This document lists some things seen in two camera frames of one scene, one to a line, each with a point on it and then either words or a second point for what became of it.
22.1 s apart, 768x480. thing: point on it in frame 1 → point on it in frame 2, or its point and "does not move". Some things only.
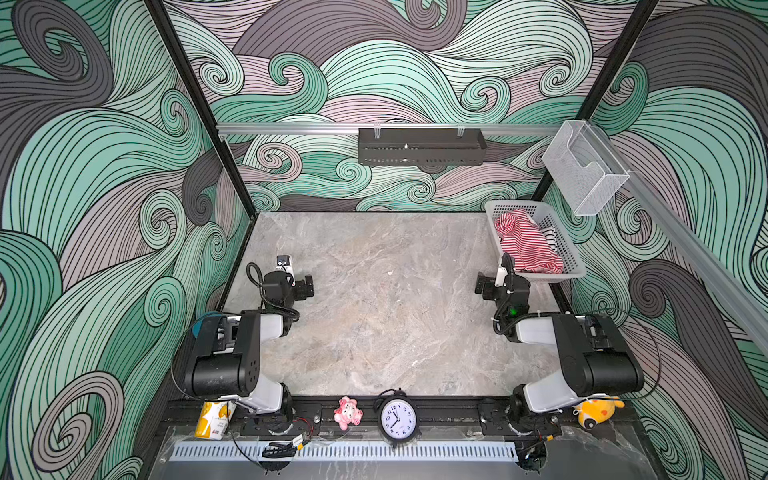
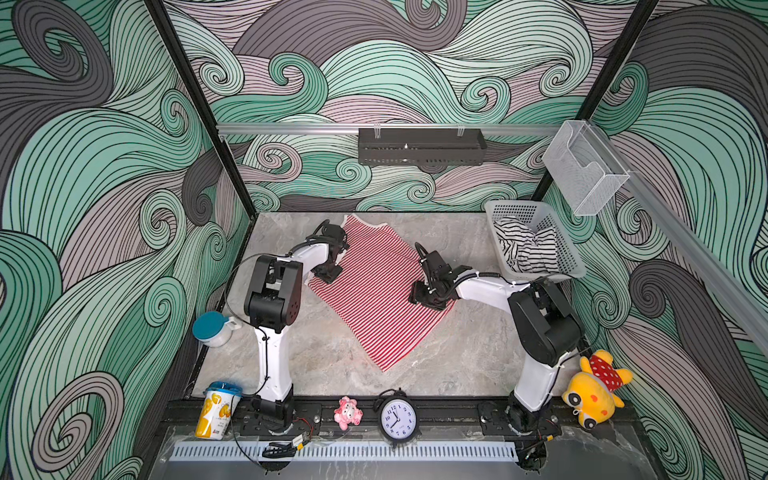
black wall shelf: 421,147 does not move
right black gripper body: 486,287 → 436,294
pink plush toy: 347,412 does not move
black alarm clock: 398,417 does not move
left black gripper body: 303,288 → 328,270
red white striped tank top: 523,241 → 370,300
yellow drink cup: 213,420 does not move
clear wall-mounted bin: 584,167 does not move
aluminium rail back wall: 297,127 does not move
